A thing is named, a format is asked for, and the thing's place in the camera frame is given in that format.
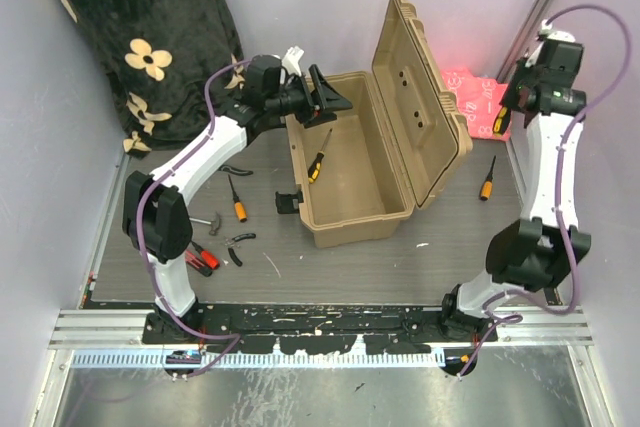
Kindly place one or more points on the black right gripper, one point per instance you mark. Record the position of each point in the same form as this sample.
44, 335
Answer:
521, 69

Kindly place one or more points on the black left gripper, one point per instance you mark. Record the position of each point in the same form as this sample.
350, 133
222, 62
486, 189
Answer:
326, 99

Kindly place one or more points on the short yellow black screwdriver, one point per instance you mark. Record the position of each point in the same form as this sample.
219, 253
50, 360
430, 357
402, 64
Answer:
501, 122

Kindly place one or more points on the long yellow black screwdriver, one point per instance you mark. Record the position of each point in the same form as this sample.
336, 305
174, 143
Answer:
314, 168

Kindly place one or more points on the tan plastic tool case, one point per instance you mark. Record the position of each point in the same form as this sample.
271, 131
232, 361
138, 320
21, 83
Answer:
393, 152

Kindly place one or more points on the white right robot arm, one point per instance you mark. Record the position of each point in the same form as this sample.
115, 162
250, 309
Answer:
541, 248

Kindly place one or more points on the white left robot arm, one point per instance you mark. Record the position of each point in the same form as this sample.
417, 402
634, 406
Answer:
244, 100

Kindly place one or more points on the pink printed cloth bag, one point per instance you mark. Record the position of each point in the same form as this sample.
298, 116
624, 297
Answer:
478, 99

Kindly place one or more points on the black long nose pliers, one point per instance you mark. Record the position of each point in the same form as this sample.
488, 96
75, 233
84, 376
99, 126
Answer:
231, 170

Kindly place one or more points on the small steel claw hammer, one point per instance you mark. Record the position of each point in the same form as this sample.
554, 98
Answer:
214, 223

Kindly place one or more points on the small black pliers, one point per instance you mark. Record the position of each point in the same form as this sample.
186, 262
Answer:
233, 244

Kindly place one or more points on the red black screwdriver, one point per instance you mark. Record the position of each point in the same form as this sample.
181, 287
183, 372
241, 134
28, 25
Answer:
208, 258

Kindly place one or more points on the black floral plush blanket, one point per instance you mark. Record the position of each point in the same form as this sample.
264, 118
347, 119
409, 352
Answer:
157, 56

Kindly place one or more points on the red utility knife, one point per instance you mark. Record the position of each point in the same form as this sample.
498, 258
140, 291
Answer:
198, 264

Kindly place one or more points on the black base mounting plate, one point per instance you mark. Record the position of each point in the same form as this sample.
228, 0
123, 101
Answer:
317, 329

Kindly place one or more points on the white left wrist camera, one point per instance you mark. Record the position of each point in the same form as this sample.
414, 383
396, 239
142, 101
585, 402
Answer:
291, 60

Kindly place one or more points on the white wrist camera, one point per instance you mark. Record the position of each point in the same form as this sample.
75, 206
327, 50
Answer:
291, 60
547, 33

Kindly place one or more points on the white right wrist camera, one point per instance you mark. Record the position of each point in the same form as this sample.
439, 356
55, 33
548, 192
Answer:
547, 33

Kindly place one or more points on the orange handle screwdriver right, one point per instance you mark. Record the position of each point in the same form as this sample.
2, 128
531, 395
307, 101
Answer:
487, 186

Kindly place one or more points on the orange handle screwdriver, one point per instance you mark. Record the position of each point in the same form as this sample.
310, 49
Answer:
487, 186
239, 207

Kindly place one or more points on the orange handle screwdriver left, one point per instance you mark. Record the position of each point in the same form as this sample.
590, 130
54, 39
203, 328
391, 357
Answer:
239, 207

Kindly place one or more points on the white slotted cable duct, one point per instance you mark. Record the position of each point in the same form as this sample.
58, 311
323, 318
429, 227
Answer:
166, 358

